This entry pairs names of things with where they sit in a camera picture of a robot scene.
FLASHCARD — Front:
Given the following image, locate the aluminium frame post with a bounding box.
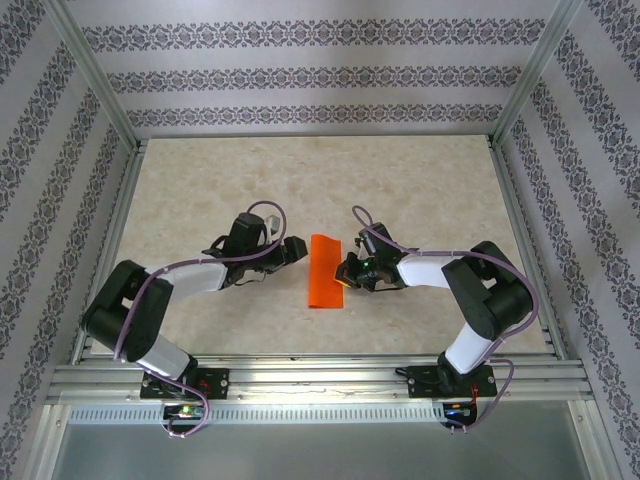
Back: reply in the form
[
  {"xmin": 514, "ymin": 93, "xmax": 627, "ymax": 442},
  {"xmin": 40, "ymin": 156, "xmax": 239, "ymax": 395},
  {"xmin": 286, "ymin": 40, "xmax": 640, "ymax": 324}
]
[
  {"xmin": 42, "ymin": 0, "xmax": 144, "ymax": 151},
  {"xmin": 491, "ymin": 0, "xmax": 590, "ymax": 147}
]

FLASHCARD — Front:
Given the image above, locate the orange paper sheet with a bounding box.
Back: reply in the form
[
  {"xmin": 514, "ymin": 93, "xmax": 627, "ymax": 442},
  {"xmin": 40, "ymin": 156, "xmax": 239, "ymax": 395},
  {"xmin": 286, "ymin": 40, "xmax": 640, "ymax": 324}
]
[{"xmin": 305, "ymin": 233, "xmax": 348, "ymax": 312}]

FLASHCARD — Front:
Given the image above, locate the grey metal panel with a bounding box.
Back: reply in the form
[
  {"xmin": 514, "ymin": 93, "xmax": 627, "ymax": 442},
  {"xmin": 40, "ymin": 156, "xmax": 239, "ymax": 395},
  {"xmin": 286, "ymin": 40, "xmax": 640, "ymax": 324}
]
[{"xmin": 49, "ymin": 422, "xmax": 601, "ymax": 480}]

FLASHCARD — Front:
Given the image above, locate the aluminium side rail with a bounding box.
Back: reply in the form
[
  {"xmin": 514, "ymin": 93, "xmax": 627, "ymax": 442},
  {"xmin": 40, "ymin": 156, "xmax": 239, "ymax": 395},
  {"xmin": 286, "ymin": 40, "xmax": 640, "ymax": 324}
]
[
  {"xmin": 69, "ymin": 139, "xmax": 150, "ymax": 364},
  {"xmin": 486, "ymin": 139, "xmax": 567, "ymax": 360}
]

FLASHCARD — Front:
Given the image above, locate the aluminium mounting rail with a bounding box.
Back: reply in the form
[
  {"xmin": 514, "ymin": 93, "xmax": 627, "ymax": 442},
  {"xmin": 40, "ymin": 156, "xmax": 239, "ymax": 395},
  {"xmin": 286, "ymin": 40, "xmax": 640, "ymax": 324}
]
[{"xmin": 47, "ymin": 354, "xmax": 594, "ymax": 402}]

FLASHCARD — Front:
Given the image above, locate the grey slotted cable duct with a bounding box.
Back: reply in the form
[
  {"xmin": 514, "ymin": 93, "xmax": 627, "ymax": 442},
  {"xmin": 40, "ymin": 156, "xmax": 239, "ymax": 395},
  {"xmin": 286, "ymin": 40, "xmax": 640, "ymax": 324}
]
[{"xmin": 67, "ymin": 403, "xmax": 446, "ymax": 424}]

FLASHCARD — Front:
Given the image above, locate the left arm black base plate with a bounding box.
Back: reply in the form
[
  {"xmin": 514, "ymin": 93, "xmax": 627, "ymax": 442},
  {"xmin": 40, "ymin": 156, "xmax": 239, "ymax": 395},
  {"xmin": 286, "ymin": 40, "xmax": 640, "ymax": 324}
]
[{"xmin": 139, "ymin": 368, "xmax": 231, "ymax": 400}]

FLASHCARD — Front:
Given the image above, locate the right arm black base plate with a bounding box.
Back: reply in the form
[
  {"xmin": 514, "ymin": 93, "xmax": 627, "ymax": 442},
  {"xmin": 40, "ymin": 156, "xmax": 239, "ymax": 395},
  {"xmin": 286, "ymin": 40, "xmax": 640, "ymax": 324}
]
[{"xmin": 407, "ymin": 364, "xmax": 497, "ymax": 400}]

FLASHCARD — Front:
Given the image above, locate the aluminium frame beam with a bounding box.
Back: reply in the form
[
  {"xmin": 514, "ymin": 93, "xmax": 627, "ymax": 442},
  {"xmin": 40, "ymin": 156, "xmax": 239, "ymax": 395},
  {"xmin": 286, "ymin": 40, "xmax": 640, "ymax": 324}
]
[
  {"xmin": 567, "ymin": 399, "xmax": 624, "ymax": 480},
  {"xmin": 19, "ymin": 402, "xmax": 71, "ymax": 480}
]

